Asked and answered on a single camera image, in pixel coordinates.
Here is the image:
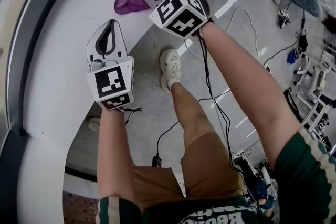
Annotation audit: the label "person's right forearm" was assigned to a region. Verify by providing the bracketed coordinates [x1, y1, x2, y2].
[198, 20, 302, 173]

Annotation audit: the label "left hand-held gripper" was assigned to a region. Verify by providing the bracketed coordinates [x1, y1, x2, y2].
[86, 19, 136, 112]

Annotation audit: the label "person's right cream shoe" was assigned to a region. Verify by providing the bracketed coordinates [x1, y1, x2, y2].
[159, 46, 183, 94]

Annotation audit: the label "white looped floor cable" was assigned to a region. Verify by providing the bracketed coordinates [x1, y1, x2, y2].
[183, 7, 259, 62]

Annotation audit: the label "spare hand-held gripper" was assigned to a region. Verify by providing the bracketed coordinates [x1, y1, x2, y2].
[278, 8, 291, 29]

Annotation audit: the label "grey window frame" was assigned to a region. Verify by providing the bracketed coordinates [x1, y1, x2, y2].
[0, 0, 69, 224]

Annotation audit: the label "black bag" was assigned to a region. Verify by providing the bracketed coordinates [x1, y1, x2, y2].
[283, 88, 302, 124]

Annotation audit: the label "person's left cream shoe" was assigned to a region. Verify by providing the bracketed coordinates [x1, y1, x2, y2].
[88, 116, 102, 132]

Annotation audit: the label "blue small device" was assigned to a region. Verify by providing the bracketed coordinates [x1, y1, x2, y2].
[286, 51, 297, 65]

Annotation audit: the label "person's cream shoe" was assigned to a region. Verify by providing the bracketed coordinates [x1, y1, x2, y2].
[88, 116, 102, 132]
[159, 46, 183, 94]

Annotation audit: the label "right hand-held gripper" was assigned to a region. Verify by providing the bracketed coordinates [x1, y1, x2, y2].
[141, 0, 215, 40]

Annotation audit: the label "black adapter cable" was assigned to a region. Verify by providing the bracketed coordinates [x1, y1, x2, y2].
[156, 88, 232, 157]

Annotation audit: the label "person's left forearm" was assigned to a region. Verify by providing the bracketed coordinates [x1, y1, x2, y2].
[96, 106, 138, 207]

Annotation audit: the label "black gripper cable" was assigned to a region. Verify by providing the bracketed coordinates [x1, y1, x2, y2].
[197, 30, 244, 174]

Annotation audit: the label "brown shorts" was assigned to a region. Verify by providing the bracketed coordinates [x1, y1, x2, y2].
[132, 131, 245, 214]

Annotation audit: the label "black face mask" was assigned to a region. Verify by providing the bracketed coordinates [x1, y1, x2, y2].
[299, 31, 308, 52]

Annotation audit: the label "person's right leg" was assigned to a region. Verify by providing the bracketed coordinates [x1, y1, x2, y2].
[170, 80, 215, 149]

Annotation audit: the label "white metal equipment frame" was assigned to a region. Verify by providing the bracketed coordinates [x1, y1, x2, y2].
[292, 47, 336, 137]

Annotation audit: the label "black and white machine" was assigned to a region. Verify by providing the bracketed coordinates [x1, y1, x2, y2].
[232, 148, 279, 212]

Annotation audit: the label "green striped shirt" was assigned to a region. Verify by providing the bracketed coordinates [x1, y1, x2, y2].
[97, 127, 336, 224]

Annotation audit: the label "thin black floor cable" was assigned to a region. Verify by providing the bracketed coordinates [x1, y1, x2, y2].
[263, 31, 300, 68]

